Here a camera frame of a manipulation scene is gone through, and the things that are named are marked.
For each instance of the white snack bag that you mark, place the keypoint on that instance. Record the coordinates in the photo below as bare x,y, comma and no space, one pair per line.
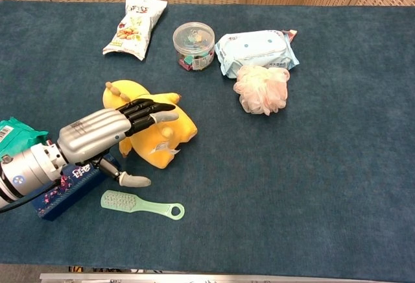
133,28

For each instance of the light blue wet wipes pack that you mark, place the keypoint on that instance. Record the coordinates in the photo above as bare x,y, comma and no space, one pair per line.
253,51

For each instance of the pink mesh bath sponge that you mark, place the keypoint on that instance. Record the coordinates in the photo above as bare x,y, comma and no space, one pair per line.
262,90

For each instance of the yellow plush toy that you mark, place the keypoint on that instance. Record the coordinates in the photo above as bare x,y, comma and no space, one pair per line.
168,140

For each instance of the silver metal rail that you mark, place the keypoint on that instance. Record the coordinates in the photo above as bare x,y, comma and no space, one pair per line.
207,278

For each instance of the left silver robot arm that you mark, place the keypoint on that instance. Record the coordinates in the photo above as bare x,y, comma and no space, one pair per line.
26,169

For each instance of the clear round plastic jar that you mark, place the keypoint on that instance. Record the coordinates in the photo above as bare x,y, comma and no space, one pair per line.
193,46

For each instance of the dark teal table cloth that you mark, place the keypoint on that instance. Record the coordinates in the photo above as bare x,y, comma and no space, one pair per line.
291,166

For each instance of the dark blue floral box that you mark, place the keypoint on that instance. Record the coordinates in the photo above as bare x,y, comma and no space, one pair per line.
58,198

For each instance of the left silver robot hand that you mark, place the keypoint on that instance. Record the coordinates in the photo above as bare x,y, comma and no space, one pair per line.
94,133

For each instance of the green plastic package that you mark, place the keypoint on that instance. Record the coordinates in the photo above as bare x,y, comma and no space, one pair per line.
13,133

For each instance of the light green plastic brush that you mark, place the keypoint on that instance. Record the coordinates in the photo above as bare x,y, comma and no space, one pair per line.
129,203

